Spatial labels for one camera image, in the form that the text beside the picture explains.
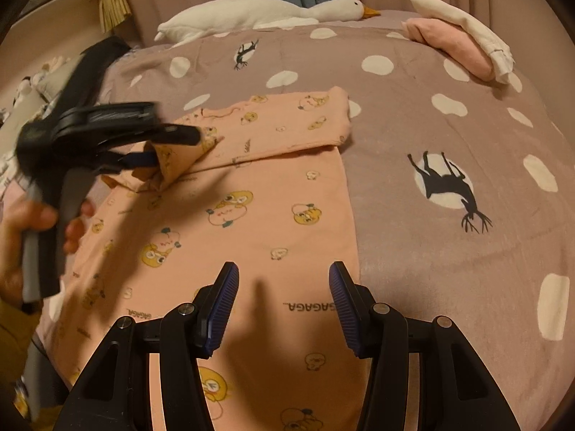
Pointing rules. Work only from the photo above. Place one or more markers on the pink folded cloth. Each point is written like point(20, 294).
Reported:
point(449, 40)

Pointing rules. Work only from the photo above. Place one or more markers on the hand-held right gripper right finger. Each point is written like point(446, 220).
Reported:
point(347, 309)

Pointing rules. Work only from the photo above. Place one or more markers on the white folded cloth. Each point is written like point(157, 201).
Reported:
point(453, 15)

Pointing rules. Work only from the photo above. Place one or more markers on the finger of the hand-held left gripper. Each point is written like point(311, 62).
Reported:
point(177, 134)
point(139, 160)

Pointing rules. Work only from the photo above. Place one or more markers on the grey pillow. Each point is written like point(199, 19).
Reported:
point(54, 81)

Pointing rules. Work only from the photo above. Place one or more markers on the yellow tassel bundle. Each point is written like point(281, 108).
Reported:
point(114, 6)

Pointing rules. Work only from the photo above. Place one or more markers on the person's left hand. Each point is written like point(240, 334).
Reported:
point(27, 220)

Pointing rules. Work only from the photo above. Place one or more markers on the pink cartoon print pajama garment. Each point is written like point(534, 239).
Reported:
point(269, 215)

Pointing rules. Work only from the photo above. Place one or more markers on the dark cloth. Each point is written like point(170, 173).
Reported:
point(112, 47)

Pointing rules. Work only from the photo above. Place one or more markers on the mauve spotted blanket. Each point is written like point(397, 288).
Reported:
point(404, 121)

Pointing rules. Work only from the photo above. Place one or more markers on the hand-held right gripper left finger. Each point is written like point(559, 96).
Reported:
point(221, 309)

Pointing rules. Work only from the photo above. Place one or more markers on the white goose plush toy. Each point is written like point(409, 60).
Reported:
point(251, 13)

